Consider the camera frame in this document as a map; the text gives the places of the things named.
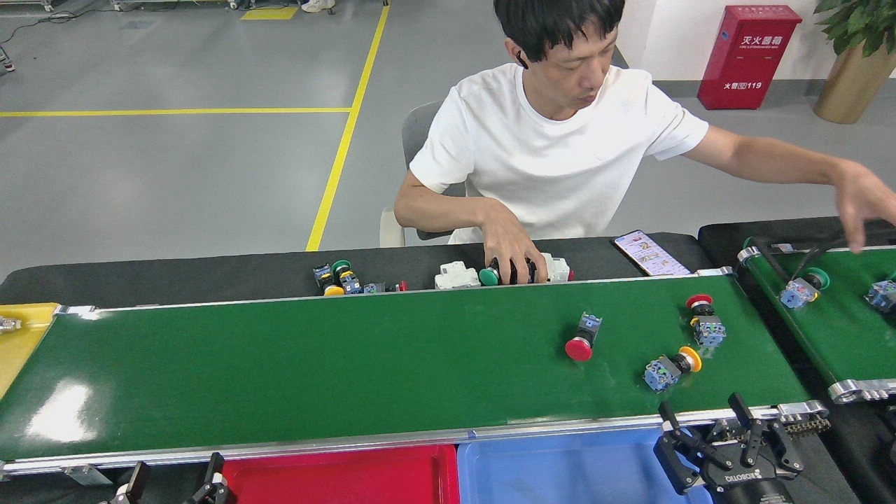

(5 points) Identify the smartphone with lit screen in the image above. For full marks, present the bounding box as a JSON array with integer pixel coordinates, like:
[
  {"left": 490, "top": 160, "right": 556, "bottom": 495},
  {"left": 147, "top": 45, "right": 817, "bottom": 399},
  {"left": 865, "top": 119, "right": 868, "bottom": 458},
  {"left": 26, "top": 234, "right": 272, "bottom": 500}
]
[{"left": 612, "top": 229, "right": 692, "bottom": 278}]

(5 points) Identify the blue plastic bin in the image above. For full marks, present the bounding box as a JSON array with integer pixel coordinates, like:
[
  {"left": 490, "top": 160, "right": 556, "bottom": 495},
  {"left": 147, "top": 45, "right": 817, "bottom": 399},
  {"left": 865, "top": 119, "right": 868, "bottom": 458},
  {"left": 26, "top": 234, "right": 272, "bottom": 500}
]
[{"left": 456, "top": 428, "right": 715, "bottom": 504}]

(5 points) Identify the yellow plastic tray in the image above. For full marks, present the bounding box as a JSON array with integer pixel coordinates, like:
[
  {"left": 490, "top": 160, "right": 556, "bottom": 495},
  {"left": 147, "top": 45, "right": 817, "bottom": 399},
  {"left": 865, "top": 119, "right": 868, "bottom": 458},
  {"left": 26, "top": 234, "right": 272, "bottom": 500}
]
[{"left": 0, "top": 302, "right": 62, "bottom": 400}]

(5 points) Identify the person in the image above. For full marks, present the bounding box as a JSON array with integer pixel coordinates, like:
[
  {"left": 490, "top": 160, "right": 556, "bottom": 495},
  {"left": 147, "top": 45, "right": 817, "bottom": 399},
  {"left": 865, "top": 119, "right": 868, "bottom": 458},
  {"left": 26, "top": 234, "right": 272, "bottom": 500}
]
[{"left": 394, "top": 0, "right": 896, "bottom": 284}]

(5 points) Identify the black cable bundle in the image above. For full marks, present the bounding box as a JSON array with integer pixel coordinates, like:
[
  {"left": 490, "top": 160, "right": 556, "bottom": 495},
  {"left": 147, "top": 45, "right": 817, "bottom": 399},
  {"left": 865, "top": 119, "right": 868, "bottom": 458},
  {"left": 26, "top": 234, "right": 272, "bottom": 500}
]
[{"left": 752, "top": 218, "right": 896, "bottom": 281}]

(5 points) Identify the green potted plant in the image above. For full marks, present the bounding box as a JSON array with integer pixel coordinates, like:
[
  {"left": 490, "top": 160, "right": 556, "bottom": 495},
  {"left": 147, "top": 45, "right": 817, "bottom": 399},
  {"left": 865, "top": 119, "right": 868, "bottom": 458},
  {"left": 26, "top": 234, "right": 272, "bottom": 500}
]
[{"left": 813, "top": 0, "right": 896, "bottom": 58}]

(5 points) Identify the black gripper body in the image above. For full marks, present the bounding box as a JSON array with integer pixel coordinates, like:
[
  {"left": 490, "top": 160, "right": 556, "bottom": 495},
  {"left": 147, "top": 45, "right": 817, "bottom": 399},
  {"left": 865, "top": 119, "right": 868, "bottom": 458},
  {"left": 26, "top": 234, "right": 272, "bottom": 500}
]
[{"left": 703, "top": 456, "right": 796, "bottom": 504}]

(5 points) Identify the red plastic bin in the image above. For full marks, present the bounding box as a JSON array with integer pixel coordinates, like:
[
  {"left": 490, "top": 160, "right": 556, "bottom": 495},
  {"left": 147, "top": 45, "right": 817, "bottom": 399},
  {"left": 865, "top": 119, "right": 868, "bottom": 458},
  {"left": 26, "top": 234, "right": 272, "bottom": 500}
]
[{"left": 210, "top": 444, "right": 461, "bottom": 504}]

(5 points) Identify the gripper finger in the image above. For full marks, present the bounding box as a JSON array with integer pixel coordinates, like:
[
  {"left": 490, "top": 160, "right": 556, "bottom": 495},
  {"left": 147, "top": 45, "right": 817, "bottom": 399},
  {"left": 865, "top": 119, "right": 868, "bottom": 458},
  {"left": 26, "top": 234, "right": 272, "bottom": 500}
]
[
  {"left": 183, "top": 451, "right": 232, "bottom": 504},
  {"left": 108, "top": 461, "right": 150, "bottom": 504},
  {"left": 653, "top": 400, "right": 723, "bottom": 495},
  {"left": 728, "top": 392, "right": 806, "bottom": 481}
]

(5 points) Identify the grey office chair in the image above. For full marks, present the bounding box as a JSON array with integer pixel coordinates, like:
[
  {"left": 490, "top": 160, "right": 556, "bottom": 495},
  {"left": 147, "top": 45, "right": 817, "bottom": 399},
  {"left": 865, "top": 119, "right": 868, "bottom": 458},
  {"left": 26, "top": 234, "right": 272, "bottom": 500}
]
[{"left": 380, "top": 100, "right": 466, "bottom": 247}]

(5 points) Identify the red fire extinguisher box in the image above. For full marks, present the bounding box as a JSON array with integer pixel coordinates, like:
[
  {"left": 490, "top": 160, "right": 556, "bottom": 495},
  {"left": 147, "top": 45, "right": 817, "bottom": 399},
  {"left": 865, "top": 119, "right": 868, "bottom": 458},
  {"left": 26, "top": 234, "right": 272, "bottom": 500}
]
[{"left": 698, "top": 5, "right": 804, "bottom": 111}]

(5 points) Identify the long green conveyor belt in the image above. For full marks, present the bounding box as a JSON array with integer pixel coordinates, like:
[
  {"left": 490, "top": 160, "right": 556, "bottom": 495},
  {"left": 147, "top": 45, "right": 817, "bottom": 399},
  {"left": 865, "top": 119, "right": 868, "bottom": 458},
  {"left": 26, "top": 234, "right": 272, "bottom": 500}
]
[{"left": 0, "top": 267, "right": 832, "bottom": 478}]

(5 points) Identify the person's left hand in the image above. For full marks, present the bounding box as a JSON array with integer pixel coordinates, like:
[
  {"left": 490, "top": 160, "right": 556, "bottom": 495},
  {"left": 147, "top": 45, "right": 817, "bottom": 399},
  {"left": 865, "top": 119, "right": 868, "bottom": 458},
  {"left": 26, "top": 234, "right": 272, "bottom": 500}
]
[{"left": 833, "top": 161, "right": 896, "bottom": 254}]

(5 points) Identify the green feeder conveyor belt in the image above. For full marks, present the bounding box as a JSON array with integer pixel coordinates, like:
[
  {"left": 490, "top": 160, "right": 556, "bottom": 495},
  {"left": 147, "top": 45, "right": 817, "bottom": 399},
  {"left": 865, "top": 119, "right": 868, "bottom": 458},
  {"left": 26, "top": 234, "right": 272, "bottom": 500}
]
[{"left": 736, "top": 237, "right": 896, "bottom": 405}]

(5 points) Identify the person's right hand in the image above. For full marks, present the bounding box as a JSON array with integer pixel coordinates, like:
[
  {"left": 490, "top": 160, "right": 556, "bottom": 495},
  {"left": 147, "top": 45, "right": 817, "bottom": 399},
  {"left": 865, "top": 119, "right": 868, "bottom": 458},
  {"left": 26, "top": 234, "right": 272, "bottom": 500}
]
[{"left": 478, "top": 203, "right": 550, "bottom": 284}]

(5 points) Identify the gold plant pot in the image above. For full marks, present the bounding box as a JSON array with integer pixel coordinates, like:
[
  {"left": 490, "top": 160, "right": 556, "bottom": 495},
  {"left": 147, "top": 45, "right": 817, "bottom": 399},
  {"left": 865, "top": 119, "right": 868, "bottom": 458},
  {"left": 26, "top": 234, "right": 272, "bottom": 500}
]
[{"left": 813, "top": 42, "right": 896, "bottom": 125}]

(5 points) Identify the white circuit breaker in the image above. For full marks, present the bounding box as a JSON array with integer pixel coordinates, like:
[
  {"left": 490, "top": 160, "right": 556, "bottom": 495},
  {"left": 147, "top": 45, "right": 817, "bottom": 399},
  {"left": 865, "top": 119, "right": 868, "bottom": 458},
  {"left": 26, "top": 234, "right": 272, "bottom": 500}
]
[
  {"left": 535, "top": 253, "right": 573, "bottom": 284},
  {"left": 434, "top": 261, "right": 482, "bottom": 291}
]

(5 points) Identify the conveyor drive chain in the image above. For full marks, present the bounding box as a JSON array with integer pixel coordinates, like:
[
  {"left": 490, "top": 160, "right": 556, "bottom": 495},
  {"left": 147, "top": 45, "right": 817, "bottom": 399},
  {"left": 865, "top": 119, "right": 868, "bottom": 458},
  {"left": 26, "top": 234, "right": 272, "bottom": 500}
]
[{"left": 777, "top": 414, "right": 832, "bottom": 438}]

